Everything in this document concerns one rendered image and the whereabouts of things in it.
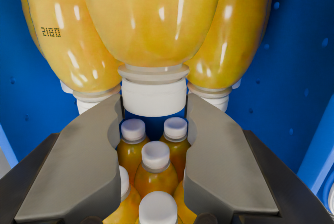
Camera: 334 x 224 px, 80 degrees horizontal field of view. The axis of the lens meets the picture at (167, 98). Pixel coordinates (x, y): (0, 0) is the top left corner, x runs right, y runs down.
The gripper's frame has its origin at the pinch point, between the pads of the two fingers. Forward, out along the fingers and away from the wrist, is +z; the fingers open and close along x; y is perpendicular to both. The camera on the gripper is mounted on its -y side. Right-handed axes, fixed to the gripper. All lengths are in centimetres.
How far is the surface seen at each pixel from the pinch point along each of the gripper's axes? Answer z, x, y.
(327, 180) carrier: 14.0, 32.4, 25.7
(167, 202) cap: 1.7, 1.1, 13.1
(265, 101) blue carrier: 9.4, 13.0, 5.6
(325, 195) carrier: 13.7, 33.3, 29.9
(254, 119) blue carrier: 10.2, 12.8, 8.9
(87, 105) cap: 3.5, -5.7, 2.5
